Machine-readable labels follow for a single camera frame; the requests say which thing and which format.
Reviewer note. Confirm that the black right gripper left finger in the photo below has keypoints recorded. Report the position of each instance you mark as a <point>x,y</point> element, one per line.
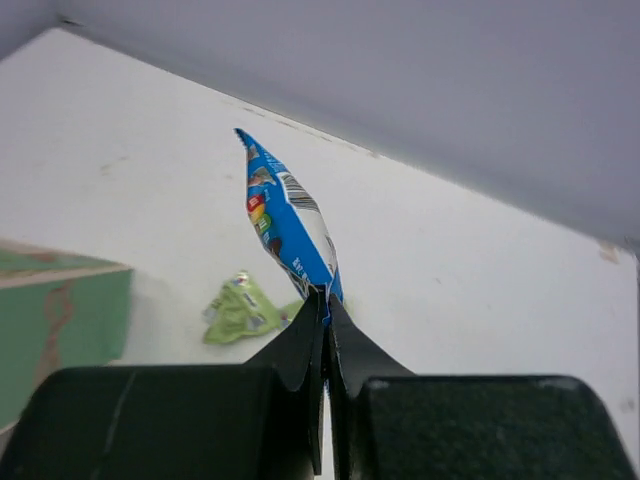
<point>260,419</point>

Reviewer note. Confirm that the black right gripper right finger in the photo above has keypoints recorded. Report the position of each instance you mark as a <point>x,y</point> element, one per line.
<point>391,423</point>

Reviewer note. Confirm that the green snack packet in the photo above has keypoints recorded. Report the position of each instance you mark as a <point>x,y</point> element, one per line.
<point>241,309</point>

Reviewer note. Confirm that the light blue M&M's packet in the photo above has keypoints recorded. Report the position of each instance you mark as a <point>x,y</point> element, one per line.
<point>288,222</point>

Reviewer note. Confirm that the green printed paper gift bag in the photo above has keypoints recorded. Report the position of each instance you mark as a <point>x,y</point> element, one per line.
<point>58,310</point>

